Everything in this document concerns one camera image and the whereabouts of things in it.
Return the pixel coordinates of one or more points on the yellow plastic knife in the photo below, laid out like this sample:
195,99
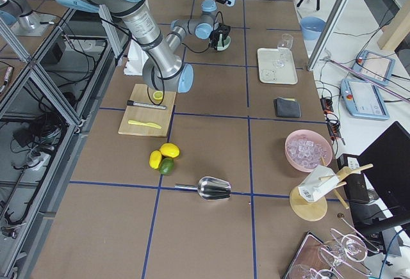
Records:
145,124

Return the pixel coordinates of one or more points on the pink bowl with ice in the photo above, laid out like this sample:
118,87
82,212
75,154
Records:
305,150

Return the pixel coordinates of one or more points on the hanging wine glass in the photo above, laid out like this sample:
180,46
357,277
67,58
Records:
347,249

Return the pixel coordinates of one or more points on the blue basin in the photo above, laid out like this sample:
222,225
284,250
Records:
311,27

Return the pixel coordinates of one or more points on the light green bowl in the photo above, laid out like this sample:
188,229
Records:
222,43

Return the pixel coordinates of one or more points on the aluminium frame post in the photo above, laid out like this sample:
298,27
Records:
330,25

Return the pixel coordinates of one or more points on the metal ice scoop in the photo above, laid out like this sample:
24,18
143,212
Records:
210,188

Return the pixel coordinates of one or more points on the wooden cutting board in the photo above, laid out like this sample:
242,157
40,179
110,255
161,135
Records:
143,114

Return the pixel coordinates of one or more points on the wooden stand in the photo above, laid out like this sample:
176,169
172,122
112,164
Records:
314,211

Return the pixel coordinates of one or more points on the yellow lemon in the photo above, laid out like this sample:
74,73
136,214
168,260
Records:
155,159
170,150

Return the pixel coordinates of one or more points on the black laptop monitor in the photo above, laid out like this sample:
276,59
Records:
389,176

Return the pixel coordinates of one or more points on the clear wine glass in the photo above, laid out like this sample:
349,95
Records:
284,46

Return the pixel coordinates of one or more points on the blue teach pendant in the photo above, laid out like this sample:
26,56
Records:
363,100
374,66

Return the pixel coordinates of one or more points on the white carton on stand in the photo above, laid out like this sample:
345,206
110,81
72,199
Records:
318,183

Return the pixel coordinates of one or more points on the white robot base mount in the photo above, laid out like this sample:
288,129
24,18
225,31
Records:
136,59

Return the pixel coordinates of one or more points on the steel muddler rod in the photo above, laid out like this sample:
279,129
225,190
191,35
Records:
145,105

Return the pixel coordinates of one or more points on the lemon half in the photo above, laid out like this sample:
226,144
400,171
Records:
158,95

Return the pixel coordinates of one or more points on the cream bear tray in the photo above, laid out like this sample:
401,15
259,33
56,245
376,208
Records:
269,74

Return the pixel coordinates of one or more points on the green lime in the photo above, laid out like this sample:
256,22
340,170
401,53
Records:
166,166

